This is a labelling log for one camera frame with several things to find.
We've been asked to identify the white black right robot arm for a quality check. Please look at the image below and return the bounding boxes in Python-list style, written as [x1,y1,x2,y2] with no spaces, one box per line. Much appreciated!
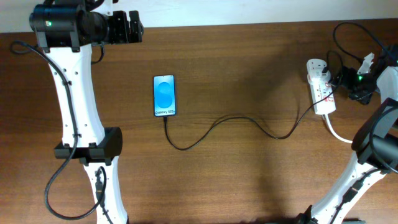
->
[294,45,397,224]

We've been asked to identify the blue Galaxy smartphone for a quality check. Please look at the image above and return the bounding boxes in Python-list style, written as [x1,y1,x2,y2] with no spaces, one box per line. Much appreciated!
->
[153,75,177,117]

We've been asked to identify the white USB charger plug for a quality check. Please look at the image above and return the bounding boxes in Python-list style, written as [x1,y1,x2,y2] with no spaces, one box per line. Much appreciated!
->
[307,65,331,85]

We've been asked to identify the white power strip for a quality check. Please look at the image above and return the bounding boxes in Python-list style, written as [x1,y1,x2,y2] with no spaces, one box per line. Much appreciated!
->
[307,58,336,115]

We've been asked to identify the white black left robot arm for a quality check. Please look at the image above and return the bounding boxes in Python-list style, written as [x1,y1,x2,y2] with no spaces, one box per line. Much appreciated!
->
[29,1,144,223]

